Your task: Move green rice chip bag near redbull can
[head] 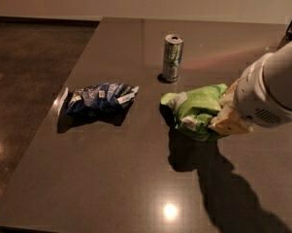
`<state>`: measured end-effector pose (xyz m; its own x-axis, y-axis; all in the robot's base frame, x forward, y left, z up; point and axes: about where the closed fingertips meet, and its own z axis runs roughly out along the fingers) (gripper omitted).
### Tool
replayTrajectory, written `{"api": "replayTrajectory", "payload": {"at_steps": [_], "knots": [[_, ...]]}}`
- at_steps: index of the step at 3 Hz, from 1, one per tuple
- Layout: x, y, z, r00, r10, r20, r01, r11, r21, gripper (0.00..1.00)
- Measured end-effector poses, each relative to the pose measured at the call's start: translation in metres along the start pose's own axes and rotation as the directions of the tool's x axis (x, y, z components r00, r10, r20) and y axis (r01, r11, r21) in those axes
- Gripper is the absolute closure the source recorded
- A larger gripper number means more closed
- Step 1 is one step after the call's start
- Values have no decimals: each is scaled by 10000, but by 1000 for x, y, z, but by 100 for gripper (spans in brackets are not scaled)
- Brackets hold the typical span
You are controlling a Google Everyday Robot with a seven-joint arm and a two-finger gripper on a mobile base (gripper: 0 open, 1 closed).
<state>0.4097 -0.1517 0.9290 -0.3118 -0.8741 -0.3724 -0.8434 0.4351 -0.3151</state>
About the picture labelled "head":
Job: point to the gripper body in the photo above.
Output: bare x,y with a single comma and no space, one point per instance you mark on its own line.
256,94

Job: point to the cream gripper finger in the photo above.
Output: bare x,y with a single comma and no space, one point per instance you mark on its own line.
223,125

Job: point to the green rice chip bag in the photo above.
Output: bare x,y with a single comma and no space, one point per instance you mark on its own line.
194,109

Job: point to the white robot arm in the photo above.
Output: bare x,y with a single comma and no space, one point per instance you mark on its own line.
262,95

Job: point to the silver redbull can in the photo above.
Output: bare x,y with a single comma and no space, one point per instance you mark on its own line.
173,48

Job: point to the blue crumpled chip bag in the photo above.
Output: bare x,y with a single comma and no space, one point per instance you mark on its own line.
97,100

